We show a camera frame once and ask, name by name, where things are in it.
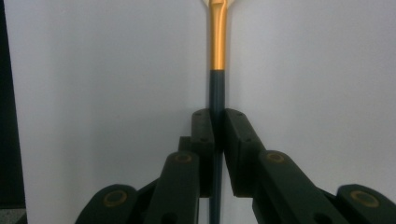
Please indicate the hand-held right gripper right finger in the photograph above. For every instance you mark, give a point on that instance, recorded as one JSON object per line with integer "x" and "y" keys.
{"x": 243, "y": 146}

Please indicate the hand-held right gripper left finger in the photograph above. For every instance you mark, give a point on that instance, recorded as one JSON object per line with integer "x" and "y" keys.
{"x": 202, "y": 146}

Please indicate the thin gold-banded makeup brush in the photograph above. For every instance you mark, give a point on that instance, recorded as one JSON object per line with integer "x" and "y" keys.
{"x": 217, "y": 43}

